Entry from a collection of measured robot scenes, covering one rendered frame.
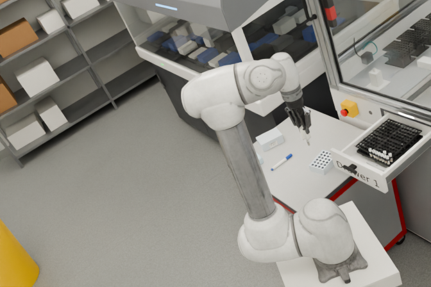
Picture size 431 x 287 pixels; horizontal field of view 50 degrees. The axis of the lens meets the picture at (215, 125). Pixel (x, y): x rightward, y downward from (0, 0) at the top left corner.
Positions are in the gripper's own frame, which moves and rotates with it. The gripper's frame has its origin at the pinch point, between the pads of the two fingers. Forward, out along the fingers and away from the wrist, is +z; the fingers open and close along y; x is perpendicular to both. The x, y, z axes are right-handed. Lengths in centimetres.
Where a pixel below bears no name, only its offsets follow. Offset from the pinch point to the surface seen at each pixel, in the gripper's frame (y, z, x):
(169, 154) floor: -203, 101, 27
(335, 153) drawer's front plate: 14.9, 7.5, -0.9
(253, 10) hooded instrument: -47, -40, 39
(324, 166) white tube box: 4.4, 20.3, 0.6
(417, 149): 42.5, 12.2, 16.9
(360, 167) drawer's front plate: 28.6, 8.6, -3.9
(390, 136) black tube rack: 30.2, 9.8, 19.0
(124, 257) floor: -146, 100, -69
